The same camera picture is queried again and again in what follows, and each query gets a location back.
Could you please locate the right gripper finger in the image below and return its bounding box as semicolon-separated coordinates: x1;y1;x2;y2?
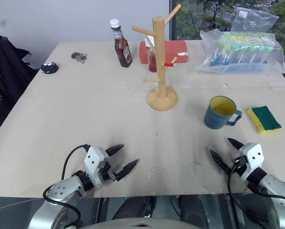
210;149;231;172
227;137;245;152

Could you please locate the ketchup bottle white cap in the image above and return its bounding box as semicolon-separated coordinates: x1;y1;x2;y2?
109;19;133;68

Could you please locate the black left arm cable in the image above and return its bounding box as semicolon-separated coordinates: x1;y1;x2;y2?
42;144;90;228

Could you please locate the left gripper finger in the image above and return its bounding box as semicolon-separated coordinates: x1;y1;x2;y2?
115;159;139;181
105;144;125;157

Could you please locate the blue mug yellow inside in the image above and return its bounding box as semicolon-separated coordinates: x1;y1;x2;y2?
203;95;243;130

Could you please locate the small red sauce bottle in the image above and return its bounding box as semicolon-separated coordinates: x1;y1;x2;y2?
144;35;158;73

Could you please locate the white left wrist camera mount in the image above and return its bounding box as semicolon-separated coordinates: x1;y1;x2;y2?
83;146;109;188

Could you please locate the yellow green sponge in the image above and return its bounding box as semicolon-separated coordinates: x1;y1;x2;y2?
246;105;283;135

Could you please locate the wooden mug tree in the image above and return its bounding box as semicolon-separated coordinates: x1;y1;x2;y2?
132;3;182;112

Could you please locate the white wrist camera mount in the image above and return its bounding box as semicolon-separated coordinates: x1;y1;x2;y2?
238;142;264;182
83;146;109;188

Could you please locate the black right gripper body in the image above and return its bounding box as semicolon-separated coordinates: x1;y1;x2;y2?
228;152;249;177

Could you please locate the black jacket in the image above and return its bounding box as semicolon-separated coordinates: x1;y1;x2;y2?
0;35;42;144

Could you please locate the plastic bag of tubes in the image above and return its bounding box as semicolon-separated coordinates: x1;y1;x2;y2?
196;28;285;76

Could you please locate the small black round object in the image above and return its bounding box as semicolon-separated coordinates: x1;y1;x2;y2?
41;62;60;75

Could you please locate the silver robot torso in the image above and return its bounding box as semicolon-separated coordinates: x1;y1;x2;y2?
79;216;206;229

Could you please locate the empty clear plastic bag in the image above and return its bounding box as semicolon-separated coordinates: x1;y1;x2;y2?
230;6;280;33

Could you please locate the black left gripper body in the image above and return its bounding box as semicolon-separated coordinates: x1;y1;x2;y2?
98;159;118;182

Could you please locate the red rectangular block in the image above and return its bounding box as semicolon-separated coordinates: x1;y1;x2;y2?
139;40;189;64

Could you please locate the dark window frame post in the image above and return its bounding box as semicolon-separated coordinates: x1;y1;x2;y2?
169;0;177;41

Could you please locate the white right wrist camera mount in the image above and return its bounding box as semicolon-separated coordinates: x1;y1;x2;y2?
238;142;264;182

